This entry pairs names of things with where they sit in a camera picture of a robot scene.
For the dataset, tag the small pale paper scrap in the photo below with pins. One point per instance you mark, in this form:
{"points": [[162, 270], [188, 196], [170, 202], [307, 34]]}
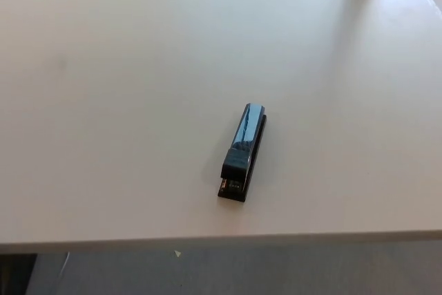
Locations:
{"points": [[177, 253]]}

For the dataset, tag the black glossy desk stapler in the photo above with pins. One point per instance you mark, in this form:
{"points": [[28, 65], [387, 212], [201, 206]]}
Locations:
{"points": [[241, 162]]}

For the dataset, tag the dark object under desk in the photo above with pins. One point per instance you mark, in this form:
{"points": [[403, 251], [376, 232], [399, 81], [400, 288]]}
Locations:
{"points": [[17, 274]]}

